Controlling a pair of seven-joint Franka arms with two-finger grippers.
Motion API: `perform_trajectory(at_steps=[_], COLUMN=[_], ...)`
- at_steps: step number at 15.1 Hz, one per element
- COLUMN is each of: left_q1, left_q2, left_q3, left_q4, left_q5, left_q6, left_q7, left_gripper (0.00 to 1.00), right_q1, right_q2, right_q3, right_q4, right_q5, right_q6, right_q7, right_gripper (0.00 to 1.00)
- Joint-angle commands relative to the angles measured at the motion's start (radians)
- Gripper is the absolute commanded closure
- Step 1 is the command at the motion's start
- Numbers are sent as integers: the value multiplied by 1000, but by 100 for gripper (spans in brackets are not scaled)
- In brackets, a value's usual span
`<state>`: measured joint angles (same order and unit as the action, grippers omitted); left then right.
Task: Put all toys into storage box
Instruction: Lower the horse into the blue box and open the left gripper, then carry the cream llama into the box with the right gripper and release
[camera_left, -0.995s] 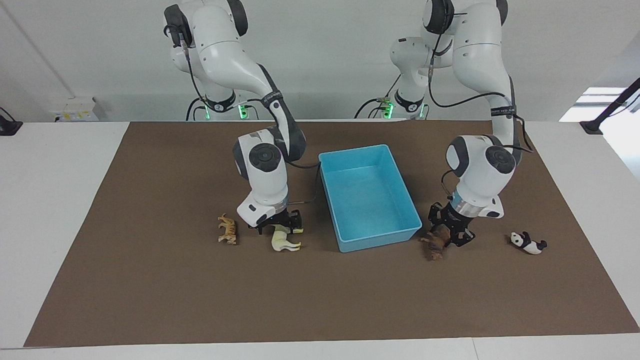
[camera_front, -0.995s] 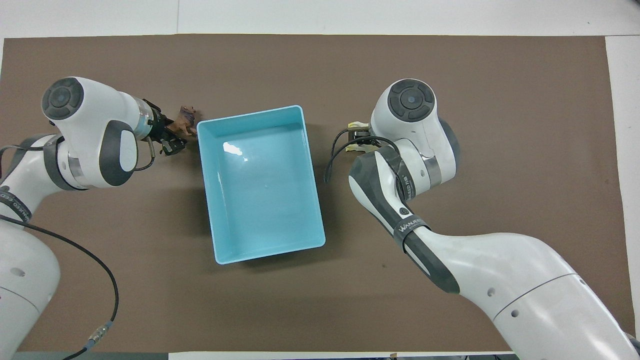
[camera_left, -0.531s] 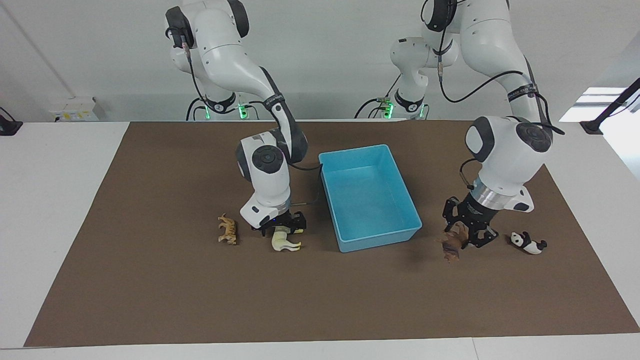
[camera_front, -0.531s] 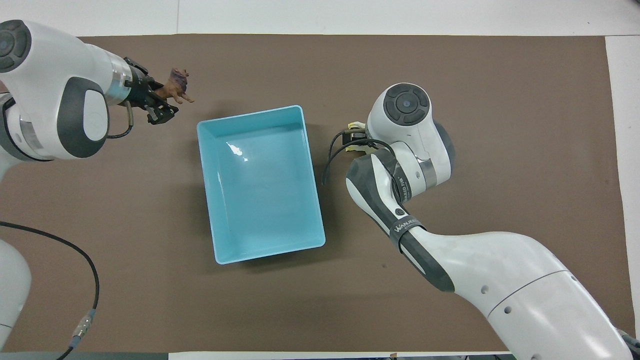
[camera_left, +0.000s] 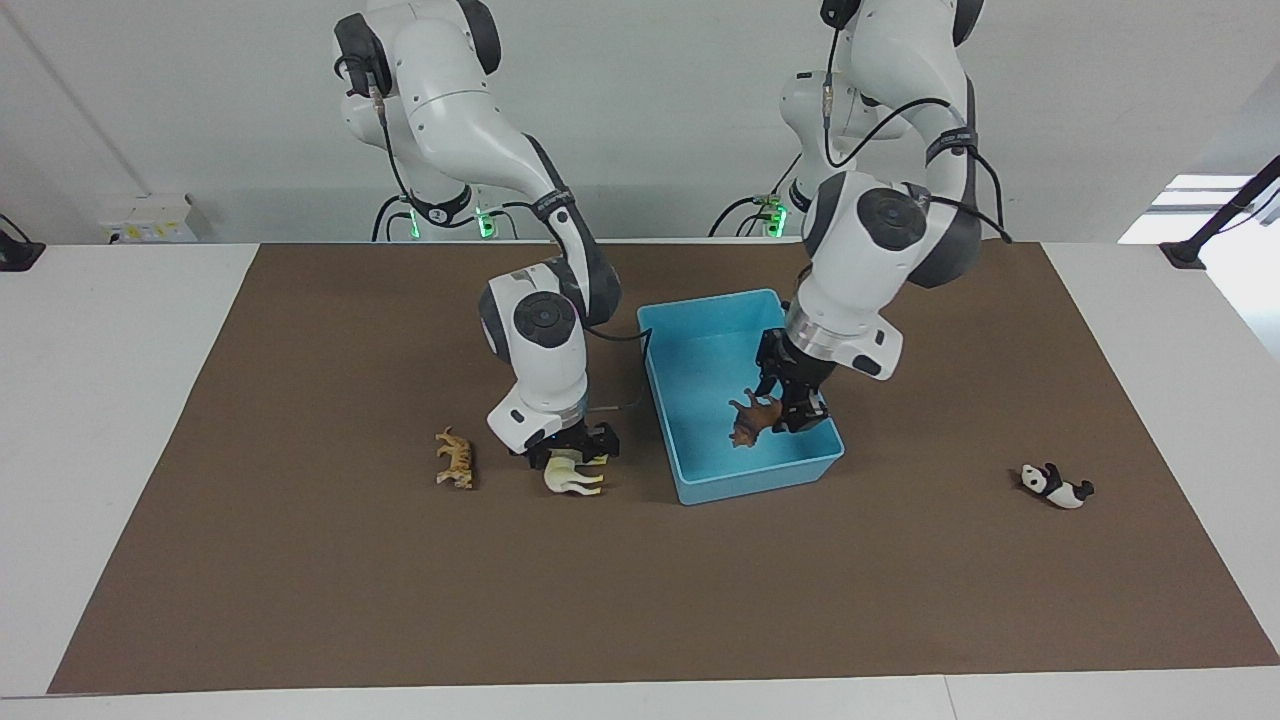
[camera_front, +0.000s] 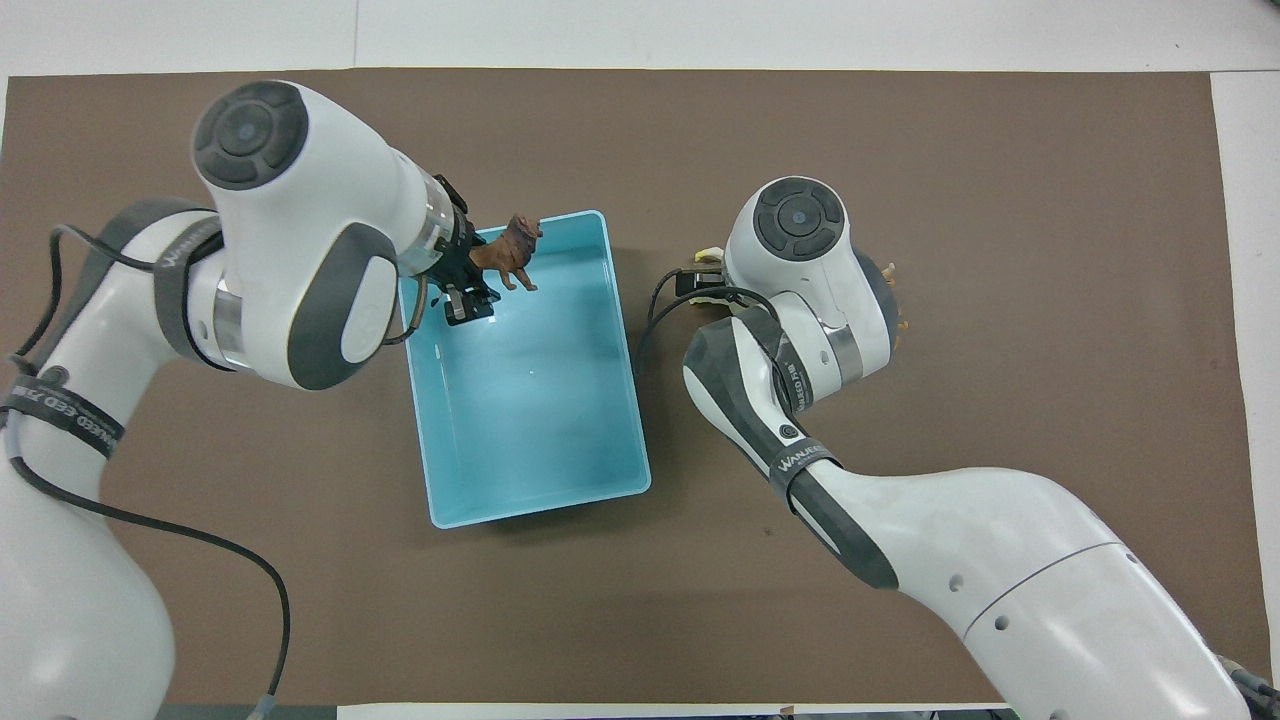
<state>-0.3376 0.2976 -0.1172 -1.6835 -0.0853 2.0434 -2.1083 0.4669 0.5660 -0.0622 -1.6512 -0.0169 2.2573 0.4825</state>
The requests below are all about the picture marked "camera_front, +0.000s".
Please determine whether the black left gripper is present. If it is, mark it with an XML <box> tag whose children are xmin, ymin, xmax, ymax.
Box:
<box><xmin>425</xmin><ymin>175</ymin><xmax>500</xmax><ymax>327</ymax></box>

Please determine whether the cream horse toy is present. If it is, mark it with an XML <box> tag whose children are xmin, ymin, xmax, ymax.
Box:
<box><xmin>690</xmin><ymin>246</ymin><xmax>746</xmax><ymax>309</ymax></box>

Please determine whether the brown lion toy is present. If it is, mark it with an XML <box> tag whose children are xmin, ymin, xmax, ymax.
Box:
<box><xmin>468</xmin><ymin>214</ymin><xmax>544</xmax><ymax>293</ymax></box>

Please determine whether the orange tiger toy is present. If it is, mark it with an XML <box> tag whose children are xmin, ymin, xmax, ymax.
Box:
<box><xmin>880</xmin><ymin>262</ymin><xmax>913</xmax><ymax>353</ymax></box>

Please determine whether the light blue plastic storage box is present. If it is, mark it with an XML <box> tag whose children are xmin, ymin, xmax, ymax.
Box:
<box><xmin>397</xmin><ymin>209</ymin><xmax>653</xmax><ymax>530</ymax></box>

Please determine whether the brown table mat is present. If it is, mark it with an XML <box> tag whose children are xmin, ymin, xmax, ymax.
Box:
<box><xmin>0</xmin><ymin>68</ymin><xmax>1273</xmax><ymax>707</ymax></box>

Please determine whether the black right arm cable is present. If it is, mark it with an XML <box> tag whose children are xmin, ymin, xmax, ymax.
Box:
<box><xmin>634</xmin><ymin>266</ymin><xmax>793</xmax><ymax>403</ymax></box>

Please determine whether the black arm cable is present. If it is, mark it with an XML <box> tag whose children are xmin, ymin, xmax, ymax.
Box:
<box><xmin>634</xmin><ymin>266</ymin><xmax>793</xmax><ymax>403</ymax></box>
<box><xmin>0</xmin><ymin>225</ymin><xmax>293</xmax><ymax>713</ymax></box>

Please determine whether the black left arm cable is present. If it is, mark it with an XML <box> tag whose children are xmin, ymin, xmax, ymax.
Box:
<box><xmin>0</xmin><ymin>225</ymin><xmax>293</xmax><ymax>713</ymax></box>

